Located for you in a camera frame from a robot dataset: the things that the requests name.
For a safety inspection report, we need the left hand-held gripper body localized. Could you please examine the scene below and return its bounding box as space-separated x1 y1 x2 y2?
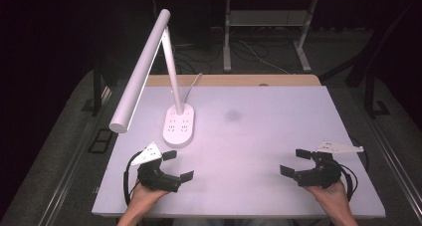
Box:
130 141 182 193

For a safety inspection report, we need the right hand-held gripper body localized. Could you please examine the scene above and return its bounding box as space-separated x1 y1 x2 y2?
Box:
293 139 365 190

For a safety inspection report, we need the person's left hand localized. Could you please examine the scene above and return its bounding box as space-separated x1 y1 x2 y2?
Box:
127 180 170 212

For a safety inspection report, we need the person's right hand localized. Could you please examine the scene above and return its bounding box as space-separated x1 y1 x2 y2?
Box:
303 179 350 210

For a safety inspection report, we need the white desk lamp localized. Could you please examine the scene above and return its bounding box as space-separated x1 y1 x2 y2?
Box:
108 8 197 149

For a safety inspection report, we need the black metal stand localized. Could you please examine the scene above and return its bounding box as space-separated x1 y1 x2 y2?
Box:
81 61 115 117
344 0 422 119

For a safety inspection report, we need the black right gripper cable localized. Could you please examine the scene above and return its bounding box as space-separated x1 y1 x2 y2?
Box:
337 137 370 202

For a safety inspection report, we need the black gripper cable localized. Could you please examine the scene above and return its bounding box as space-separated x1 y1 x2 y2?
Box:
122 150 144 207
337 137 370 202

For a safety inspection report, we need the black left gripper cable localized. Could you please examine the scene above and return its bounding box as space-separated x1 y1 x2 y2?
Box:
122 150 144 207

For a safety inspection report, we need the black floor frame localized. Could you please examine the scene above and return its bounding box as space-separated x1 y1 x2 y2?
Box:
87 127 114 154

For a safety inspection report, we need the white lamp cable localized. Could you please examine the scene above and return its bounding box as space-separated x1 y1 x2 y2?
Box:
182 72 204 105

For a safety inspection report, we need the white floor cable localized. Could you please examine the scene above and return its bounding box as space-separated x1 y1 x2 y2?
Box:
238 40 291 75

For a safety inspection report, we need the grey metal desk frame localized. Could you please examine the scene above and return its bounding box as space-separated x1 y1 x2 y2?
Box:
222 0 318 74

